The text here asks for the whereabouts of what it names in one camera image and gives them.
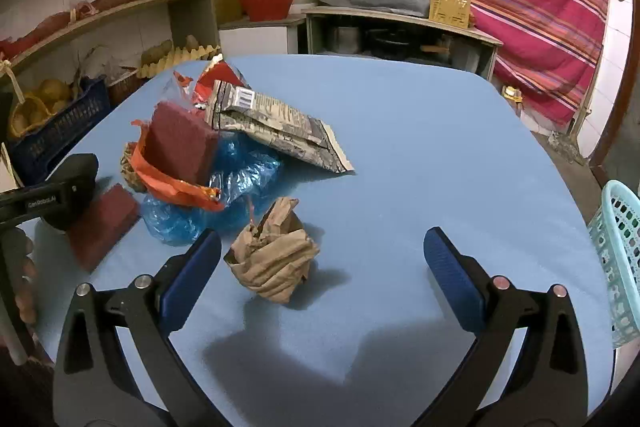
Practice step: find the clear red-printed wrapper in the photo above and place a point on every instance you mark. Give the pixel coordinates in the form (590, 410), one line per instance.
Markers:
(181, 81)

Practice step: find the small wooden rack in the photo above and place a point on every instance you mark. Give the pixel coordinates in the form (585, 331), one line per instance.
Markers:
(400, 19)

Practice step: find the large potato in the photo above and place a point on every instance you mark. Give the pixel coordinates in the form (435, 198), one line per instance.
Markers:
(155, 52)

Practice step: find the brown printed snack packet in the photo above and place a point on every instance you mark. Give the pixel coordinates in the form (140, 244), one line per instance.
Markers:
(280, 127)

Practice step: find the yellow net bag of potatoes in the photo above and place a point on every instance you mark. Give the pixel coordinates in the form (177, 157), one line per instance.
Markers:
(45, 94)

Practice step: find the teal plastic basket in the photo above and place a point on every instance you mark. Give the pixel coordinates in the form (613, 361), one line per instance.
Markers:
(617, 257)

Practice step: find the blue plastic bag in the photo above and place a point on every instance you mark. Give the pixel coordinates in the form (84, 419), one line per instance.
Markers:
(240, 179)

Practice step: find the yellow utensil holder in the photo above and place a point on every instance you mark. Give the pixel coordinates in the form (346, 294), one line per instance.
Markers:
(450, 9)

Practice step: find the small yellow object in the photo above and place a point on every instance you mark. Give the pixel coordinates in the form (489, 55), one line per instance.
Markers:
(512, 94)

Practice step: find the yellow egg carton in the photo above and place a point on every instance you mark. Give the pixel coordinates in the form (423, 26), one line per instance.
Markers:
(170, 59)

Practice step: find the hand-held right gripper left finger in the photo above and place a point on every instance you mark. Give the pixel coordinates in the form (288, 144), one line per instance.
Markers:
(190, 279)

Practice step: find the brown paper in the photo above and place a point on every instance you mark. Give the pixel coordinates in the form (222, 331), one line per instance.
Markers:
(272, 257)

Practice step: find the brown woven ball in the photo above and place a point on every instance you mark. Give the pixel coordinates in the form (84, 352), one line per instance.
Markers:
(131, 174)

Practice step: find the red foil wrapper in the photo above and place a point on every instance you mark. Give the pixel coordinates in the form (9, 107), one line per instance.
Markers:
(220, 77)

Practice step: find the blue plastic crate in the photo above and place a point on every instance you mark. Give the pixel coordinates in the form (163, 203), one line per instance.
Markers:
(65, 127)

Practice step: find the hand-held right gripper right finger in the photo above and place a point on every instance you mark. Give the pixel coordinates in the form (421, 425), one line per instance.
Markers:
(452, 279)

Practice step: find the thick red scouring pad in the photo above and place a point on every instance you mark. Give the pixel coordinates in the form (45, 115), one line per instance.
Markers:
(182, 142)

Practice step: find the white cabinet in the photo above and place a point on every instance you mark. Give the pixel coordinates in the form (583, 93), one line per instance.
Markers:
(255, 38)

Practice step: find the red plastic basket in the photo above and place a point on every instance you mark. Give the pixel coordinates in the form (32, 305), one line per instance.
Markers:
(267, 3)

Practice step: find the orange plastic wrapper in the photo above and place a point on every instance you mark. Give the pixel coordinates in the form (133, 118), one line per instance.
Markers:
(165, 184)

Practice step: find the small potato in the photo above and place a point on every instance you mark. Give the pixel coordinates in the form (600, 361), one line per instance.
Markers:
(191, 42)

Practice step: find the person's left hand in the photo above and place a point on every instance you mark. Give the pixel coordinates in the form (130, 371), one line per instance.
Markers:
(26, 274)

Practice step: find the red mesh bag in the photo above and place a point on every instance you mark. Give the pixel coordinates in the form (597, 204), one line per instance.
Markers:
(107, 0)
(35, 32)

